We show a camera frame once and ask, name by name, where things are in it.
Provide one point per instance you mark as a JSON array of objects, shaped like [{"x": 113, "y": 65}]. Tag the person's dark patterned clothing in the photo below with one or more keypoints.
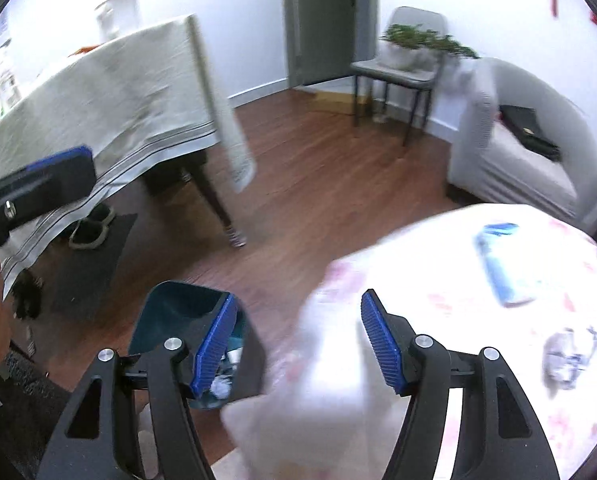
[{"x": 23, "y": 410}]

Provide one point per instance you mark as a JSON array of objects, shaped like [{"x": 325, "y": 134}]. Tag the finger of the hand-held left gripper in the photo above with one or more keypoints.
[{"x": 58, "y": 180}]

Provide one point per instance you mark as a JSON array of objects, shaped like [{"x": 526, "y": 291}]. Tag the dark floor mat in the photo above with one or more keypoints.
[{"x": 93, "y": 275}]

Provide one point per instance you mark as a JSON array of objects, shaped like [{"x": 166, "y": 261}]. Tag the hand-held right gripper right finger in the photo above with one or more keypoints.
[{"x": 381, "y": 340}]

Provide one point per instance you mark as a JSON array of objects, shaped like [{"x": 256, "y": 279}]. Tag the black handbag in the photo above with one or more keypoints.
[{"x": 526, "y": 127}]

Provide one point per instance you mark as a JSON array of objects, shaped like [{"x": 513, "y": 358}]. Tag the small white paper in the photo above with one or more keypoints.
[{"x": 222, "y": 386}]

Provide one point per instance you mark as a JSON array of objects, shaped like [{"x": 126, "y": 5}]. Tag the grey dining chair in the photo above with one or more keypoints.
[{"x": 403, "y": 72}]

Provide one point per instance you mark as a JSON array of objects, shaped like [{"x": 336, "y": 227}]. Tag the red hanging scroll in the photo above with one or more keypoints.
[{"x": 595, "y": 17}]

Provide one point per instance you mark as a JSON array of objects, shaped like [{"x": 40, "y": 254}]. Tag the clear plastic bottle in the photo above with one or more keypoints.
[{"x": 6, "y": 80}]

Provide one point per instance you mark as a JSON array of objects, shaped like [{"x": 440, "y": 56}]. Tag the potted plant in white pot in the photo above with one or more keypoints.
[
  {"x": 401, "y": 52},
  {"x": 453, "y": 47}
]

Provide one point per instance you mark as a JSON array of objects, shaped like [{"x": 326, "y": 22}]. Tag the large white paper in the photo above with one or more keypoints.
[{"x": 568, "y": 360}]

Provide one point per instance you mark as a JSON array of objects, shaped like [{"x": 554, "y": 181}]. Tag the orange packet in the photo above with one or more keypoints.
[{"x": 86, "y": 49}]

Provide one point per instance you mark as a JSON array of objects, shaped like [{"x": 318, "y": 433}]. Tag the grey fabric armchair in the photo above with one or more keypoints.
[{"x": 518, "y": 180}]

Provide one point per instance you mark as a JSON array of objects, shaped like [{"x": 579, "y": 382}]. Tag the table with beige tablecloth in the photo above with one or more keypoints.
[{"x": 103, "y": 95}]

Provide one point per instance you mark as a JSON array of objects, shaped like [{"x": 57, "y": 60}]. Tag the blue tissue packet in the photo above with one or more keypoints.
[{"x": 503, "y": 270}]

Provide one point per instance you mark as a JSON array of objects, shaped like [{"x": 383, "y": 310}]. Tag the dark teal trash bin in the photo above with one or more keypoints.
[{"x": 178, "y": 310}]

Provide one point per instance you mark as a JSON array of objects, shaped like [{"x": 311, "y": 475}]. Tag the flat cardboard piece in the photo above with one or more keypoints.
[{"x": 331, "y": 102}]

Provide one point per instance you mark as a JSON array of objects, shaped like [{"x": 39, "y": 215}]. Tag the white kettle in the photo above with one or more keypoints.
[{"x": 118, "y": 12}]

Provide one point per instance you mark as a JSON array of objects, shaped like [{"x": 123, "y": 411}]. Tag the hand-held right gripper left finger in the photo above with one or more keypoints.
[{"x": 213, "y": 345}]

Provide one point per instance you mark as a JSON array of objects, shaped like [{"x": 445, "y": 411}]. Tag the grey door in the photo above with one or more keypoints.
[{"x": 328, "y": 20}]

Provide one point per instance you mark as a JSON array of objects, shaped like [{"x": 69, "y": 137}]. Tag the grey green slipper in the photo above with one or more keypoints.
[
  {"x": 88, "y": 237},
  {"x": 101, "y": 215}
]

